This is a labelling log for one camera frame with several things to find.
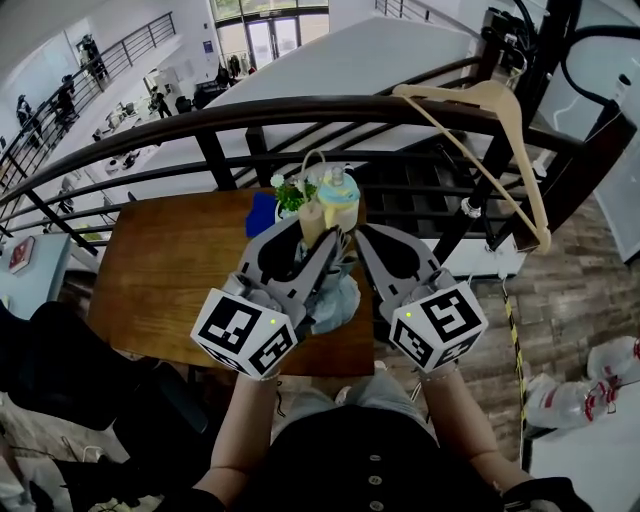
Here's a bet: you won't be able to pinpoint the black balcony railing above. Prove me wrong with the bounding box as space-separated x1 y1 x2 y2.
0 12 177 176

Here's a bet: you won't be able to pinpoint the brown wooden table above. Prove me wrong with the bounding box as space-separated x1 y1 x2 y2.
88 187 376 379

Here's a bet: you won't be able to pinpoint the wooden clothes hanger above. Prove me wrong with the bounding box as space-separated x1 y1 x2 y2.
392 64 554 256

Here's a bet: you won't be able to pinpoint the large glass entrance window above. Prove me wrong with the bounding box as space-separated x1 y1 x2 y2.
209 0 331 59

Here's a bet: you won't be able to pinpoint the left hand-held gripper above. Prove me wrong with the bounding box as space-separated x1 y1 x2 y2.
189 218 343 382

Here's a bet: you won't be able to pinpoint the yellow black hazard tape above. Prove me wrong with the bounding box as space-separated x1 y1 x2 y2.
501 282 530 451

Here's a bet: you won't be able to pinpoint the white plastic bag red print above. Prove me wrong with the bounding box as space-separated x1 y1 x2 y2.
527 379 621 431
587 335 640 384

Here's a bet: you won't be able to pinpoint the light blue side table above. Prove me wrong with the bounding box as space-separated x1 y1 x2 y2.
0 232 74 321

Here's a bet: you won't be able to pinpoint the person's right forearm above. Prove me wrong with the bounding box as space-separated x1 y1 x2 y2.
417 367 531 489

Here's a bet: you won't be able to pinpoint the black coat rack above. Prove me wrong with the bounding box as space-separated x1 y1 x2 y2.
432 0 640 264

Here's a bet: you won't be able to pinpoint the dark handrail metal railing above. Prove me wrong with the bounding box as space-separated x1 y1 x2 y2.
0 54 601 256

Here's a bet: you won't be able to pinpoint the black office chair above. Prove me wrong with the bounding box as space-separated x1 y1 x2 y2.
0 299 211 501

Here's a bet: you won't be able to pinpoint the potted plant white flowers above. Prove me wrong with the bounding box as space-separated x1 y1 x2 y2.
269 172 321 221

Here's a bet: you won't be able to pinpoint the person's left forearm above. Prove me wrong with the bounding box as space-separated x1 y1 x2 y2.
192 372 281 506

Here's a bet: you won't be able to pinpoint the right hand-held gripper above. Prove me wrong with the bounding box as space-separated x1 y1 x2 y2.
353 223 489 374

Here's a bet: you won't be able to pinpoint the red book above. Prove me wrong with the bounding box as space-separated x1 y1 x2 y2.
8 235 37 275

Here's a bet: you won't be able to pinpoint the person's light jeans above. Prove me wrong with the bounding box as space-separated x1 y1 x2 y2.
272 372 441 441

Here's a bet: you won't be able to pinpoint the pastel blue yellow bottle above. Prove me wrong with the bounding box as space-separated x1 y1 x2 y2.
317 166 361 236

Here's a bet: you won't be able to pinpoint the dark wooden newel post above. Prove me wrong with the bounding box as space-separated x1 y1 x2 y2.
492 97 639 254

